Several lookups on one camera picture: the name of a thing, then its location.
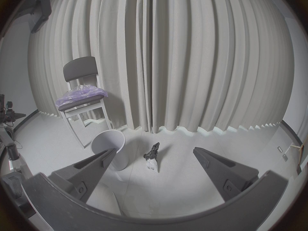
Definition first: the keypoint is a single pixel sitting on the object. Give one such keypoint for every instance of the purple plastic bag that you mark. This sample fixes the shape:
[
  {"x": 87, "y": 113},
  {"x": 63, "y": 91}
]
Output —
[{"x": 77, "y": 95}]

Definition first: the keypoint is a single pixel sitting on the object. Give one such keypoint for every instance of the black plastic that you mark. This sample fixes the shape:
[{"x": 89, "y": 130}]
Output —
[{"x": 151, "y": 154}]

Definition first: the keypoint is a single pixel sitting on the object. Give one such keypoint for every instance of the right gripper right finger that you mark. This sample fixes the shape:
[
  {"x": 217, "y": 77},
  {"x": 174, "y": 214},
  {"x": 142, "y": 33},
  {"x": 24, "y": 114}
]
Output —
[{"x": 226, "y": 177}]

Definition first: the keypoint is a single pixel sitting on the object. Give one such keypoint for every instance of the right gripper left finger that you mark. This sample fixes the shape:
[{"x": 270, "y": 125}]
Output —
[{"x": 79, "y": 177}]

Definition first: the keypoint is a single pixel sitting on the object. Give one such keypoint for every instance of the clear printed wrapper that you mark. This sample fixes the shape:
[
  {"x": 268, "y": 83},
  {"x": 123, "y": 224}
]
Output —
[{"x": 154, "y": 166}]

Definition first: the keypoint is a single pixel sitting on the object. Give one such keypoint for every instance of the grey white chair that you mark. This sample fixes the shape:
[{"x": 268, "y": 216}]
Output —
[{"x": 80, "y": 67}]

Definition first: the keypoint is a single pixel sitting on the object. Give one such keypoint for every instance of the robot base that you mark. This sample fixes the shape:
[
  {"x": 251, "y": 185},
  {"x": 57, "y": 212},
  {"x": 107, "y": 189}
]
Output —
[{"x": 14, "y": 184}]

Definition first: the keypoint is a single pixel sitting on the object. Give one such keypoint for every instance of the white trash bin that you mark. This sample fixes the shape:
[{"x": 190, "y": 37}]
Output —
[{"x": 120, "y": 157}]

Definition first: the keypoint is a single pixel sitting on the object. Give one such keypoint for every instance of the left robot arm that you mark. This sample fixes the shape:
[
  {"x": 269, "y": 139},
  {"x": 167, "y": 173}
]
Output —
[{"x": 2, "y": 105}]

